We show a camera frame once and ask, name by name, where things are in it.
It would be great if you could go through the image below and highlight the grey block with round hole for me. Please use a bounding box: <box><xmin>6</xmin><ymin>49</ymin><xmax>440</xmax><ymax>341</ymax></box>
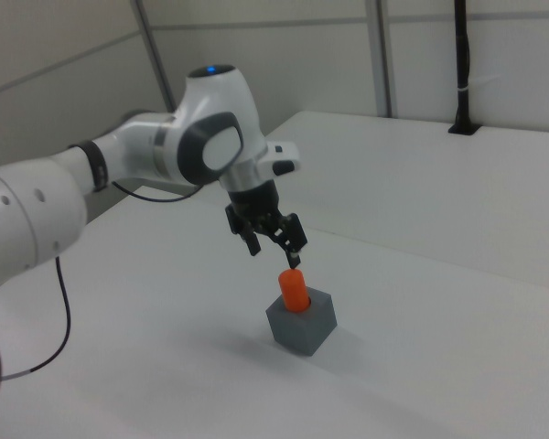
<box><xmin>264</xmin><ymin>286</ymin><xmax>339</xmax><ymax>358</ymax></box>

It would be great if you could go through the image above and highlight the grey partition frame post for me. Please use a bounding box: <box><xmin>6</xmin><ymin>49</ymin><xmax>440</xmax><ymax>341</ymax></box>
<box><xmin>369</xmin><ymin>0</ymin><xmax>395</xmax><ymax>118</ymax></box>
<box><xmin>130</xmin><ymin>0</ymin><xmax>178</xmax><ymax>115</ymax></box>

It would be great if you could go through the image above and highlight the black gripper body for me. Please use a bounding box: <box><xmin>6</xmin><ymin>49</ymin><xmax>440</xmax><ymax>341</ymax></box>
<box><xmin>227</xmin><ymin>178</ymin><xmax>283</xmax><ymax>226</ymax></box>

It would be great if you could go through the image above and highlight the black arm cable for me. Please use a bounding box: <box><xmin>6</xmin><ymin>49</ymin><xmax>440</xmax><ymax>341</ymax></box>
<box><xmin>0</xmin><ymin>179</ymin><xmax>204</xmax><ymax>381</ymax></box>

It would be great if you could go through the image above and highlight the black pole with base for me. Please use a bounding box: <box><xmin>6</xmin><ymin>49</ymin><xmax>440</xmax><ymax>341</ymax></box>
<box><xmin>447</xmin><ymin>0</ymin><xmax>481</xmax><ymax>137</ymax></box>

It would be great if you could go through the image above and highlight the orange cylinder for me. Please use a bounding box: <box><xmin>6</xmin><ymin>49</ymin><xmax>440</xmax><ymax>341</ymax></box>
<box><xmin>277</xmin><ymin>268</ymin><xmax>311</xmax><ymax>316</ymax></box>

